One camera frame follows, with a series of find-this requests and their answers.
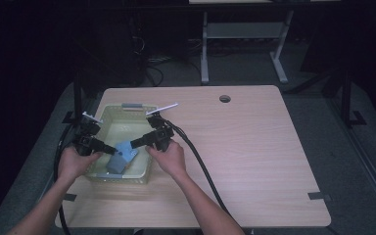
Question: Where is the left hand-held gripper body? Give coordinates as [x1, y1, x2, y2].
[72, 111, 104, 157]

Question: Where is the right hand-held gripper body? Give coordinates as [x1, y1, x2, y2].
[145, 103, 179, 152]

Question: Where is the pale yellow plastic basket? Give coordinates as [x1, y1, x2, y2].
[84, 103, 160, 184]

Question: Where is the person's left hand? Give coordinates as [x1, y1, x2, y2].
[57, 146, 103, 182]

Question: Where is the person's right hand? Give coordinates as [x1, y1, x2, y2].
[145, 140, 188, 180]

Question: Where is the black metal stand post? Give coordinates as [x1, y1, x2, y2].
[342, 70, 367, 129]
[62, 72, 83, 125]

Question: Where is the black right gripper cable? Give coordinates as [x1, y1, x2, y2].
[163, 117, 234, 220]

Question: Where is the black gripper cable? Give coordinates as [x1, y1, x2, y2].
[163, 117, 234, 220]
[53, 125, 76, 235]

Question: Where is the bundle of floor cables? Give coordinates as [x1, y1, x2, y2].
[131, 35, 204, 86]

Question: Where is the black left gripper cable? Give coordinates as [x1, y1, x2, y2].
[53, 125, 76, 235]

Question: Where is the white metal desk frame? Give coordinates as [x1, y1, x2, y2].
[200, 10, 295, 84]

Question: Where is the aluminium frame rail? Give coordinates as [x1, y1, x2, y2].
[327, 96, 376, 216]

